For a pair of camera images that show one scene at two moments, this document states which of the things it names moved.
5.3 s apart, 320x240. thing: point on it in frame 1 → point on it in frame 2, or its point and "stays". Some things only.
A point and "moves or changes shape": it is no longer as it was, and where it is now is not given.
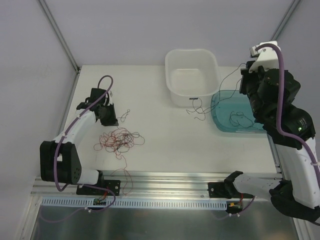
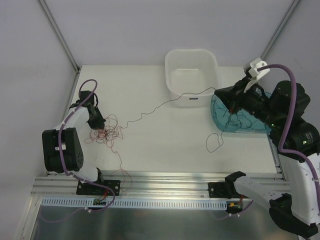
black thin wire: x=124 y=116 → x=142 y=114
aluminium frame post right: x=285 y=18 stays
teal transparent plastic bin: x=232 y=111 stays
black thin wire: x=218 y=101 → x=218 y=139
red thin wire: x=118 y=140 moves or changes shape
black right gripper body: x=247 y=83 → x=230 y=97
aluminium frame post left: x=60 y=35 stays
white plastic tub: x=192 y=76 stays
